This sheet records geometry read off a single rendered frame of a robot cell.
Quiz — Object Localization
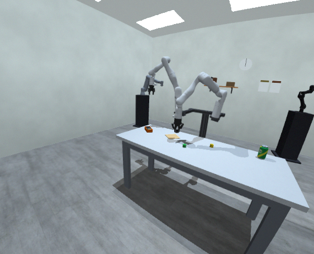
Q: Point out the tan square mat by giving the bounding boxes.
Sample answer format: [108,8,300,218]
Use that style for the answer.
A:
[165,134,180,139]

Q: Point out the orange pocket multimeter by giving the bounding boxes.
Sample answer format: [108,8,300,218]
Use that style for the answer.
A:
[145,126,153,133]

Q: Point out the green drink can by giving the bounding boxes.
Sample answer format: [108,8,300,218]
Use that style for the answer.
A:
[257,145,269,159]

